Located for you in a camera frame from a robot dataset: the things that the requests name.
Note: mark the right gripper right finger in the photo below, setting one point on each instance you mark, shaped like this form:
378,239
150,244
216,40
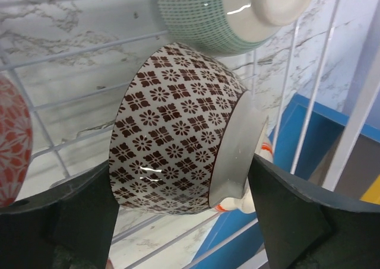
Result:
306,226

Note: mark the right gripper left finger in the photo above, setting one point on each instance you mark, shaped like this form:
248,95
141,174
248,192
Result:
68,226

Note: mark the brown lattice pattern bowl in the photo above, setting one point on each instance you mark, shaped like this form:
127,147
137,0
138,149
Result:
184,136

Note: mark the white wire dish rack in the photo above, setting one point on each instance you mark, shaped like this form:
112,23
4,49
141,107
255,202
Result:
74,59

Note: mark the green ribbed bowl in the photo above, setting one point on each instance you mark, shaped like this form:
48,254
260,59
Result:
228,27

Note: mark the blue shelf unit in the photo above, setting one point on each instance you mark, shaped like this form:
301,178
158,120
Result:
348,167

